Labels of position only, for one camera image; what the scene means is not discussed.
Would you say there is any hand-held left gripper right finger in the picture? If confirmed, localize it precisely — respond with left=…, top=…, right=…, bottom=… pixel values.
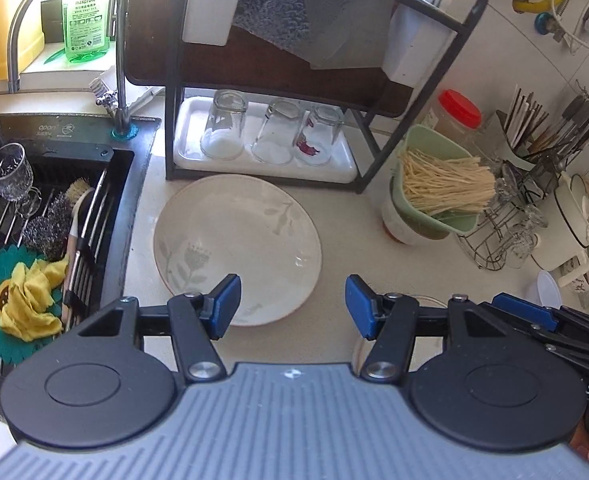
left=345, top=275, right=512, bottom=382

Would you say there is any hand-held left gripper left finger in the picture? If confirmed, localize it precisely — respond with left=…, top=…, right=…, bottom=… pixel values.
left=77, top=274, right=242, bottom=382

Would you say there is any white bowl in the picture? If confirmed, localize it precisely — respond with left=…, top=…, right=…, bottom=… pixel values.
left=536, top=270, right=563, bottom=309

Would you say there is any leaf print cream plate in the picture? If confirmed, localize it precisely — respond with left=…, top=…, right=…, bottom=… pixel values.
left=153, top=174, right=323, bottom=327

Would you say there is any floral print mug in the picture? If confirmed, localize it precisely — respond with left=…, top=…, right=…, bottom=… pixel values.
left=531, top=249, right=589, bottom=292

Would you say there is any white ceramic cup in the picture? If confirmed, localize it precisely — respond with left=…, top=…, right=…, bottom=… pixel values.
left=381, top=180, right=447, bottom=246

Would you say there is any white electric kettle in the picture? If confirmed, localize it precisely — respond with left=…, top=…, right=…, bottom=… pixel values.
left=553, top=172, right=589, bottom=249

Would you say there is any steel sink drain rack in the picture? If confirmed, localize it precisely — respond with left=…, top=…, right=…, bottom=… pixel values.
left=0, top=167, right=111, bottom=376

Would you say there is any bundle of pale sticks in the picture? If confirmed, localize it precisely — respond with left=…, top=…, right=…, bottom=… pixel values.
left=398, top=147, right=498, bottom=217

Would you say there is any white drip tray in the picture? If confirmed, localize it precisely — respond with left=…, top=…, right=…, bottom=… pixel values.
left=173, top=96, right=359, bottom=184

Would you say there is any clear drinking glass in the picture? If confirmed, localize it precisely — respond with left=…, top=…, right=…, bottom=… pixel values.
left=251, top=99, right=302, bottom=166
left=200, top=89, right=248, bottom=161

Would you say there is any chopstick holder with chopsticks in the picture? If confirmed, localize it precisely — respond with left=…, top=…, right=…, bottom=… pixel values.
left=495, top=80, right=589, bottom=173

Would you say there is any clear glass with red print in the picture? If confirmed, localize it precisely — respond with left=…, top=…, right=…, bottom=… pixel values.
left=294, top=105, right=344, bottom=167

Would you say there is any green plastic holder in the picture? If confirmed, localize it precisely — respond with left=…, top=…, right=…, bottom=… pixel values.
left=389, top=124, right=481, bottom=235

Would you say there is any black kitchen sink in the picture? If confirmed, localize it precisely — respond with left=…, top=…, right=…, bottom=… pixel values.
left=0, top=114, right=163, bottom=418

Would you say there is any steel wool scourer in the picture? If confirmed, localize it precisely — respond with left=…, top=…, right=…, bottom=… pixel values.
left=24, top=191, right=78, bottom=262

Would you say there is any yellow rag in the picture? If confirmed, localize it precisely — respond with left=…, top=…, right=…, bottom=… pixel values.
left=0, top=259, right=71, bottom=342

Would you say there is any red lid plastic jar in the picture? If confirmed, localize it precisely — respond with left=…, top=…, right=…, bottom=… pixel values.
left=425, top=89, right=483, bottom=147

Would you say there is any black metal dish rack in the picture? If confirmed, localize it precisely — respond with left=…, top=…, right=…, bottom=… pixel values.
left=123, top=0, right=491, bottom=196

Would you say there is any cut crystal stem glass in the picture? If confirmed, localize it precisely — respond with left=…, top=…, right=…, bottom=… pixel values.
left=0, top=143, right=43, bottom=217

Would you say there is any thin steel water tap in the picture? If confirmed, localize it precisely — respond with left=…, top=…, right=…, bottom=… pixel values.
left=89, top=0, right=139, bottom=142

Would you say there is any white plastic utensil holder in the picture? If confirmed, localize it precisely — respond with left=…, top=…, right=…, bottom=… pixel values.
left=381, top=0, right=456, bottom=87

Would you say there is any white cutting board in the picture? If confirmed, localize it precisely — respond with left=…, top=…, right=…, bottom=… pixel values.
left=183, top=0, right=253, bottom=46

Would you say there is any grey patterned cloth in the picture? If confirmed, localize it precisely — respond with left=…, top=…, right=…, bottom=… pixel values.
left=231, top=0, right=391, bottom=70

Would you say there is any green liquid bottle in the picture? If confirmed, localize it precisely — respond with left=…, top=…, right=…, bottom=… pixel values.
left=62, top=0, right=111, bottom=64

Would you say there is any large steel kitchen faucet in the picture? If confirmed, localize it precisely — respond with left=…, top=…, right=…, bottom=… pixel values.
left=6, top=0, right=66, bottom=94

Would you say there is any wire glass stand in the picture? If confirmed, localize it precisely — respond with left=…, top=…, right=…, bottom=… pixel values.
left=455, top=159, right=551, bottom=272

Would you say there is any wooden handled dish brush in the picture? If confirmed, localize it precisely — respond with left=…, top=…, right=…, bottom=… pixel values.
left=62, top=177, right=98, bottom=322

